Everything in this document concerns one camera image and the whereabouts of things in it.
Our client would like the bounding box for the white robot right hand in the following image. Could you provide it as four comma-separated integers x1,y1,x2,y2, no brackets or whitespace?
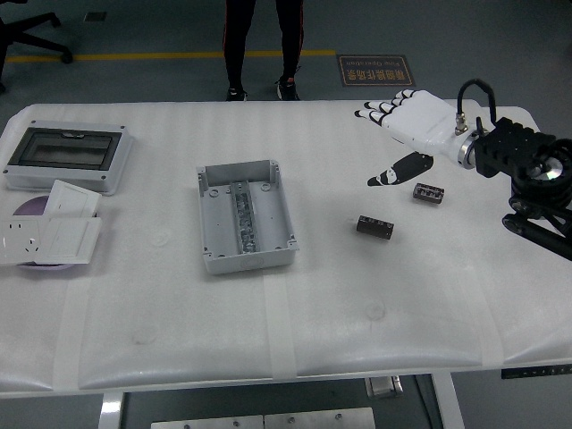
354,88,470,189

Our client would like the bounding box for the dark cylindrical battery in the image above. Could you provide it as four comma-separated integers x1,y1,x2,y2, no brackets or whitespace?
346,214,396,241

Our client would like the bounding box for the open grey plastic box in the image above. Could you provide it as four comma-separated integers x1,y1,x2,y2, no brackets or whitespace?
195,159,299,276

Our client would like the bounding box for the brown floor sign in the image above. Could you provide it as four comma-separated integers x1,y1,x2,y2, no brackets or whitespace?
337,55,416,88

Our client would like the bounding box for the person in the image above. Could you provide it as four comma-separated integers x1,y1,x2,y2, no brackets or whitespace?
223,0,305,102

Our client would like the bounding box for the white tape strip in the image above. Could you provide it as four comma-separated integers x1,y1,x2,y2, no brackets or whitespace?
262,279,299,381
52,281,90,392

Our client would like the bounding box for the black table control panel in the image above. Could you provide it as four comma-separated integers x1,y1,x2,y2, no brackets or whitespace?
500,364,572,380

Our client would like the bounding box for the white table leg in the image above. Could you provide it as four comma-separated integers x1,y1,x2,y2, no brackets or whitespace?
98,391,126,429
431,373,466,429

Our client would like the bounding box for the yellow floor tape line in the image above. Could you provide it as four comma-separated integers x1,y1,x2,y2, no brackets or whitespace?
4,49,337,63

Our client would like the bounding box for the white foam mat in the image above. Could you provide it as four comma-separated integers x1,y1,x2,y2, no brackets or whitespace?
0,100,572,399

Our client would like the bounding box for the black office chair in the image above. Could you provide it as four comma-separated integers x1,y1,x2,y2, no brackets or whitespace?
0,0,74,95

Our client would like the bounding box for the purple round plate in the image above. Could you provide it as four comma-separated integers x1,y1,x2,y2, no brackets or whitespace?
12,195,78,273

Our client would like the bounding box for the metal mounting rail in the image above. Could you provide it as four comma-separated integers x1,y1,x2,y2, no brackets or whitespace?
230,180,262,254

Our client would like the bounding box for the silver metal bracket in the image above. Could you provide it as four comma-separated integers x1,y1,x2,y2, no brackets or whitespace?
365,376,405,399

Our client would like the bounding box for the grey metal base plate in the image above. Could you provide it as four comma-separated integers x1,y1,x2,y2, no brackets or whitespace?
150,415,265,429
264,407,376,429

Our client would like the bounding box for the small white switch panel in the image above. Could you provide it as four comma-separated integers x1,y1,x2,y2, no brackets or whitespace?
44,179,103,219

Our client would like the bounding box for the grey enclosure with dark window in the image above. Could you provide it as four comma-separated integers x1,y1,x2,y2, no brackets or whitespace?
2,119,135,197

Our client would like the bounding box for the large white switch panel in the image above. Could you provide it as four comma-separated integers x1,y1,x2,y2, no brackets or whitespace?
34,216,103,265

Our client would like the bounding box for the white wall socket panel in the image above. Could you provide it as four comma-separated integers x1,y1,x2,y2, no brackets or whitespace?
0,217,45,267

